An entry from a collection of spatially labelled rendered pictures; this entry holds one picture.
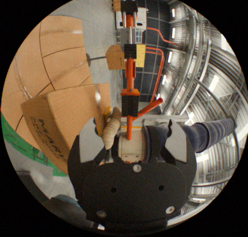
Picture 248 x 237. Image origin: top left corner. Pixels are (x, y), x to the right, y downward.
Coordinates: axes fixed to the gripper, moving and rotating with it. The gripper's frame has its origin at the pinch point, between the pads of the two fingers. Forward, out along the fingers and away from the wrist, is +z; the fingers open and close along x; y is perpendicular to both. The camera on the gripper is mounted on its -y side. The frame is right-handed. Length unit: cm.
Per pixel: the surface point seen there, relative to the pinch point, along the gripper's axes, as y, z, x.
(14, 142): 20, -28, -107
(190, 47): -260, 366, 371
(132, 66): -9.4, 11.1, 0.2
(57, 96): -4.6, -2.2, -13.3
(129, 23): -24.6, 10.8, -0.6
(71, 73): -16, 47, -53
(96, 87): -3.0, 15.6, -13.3
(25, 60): -28, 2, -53
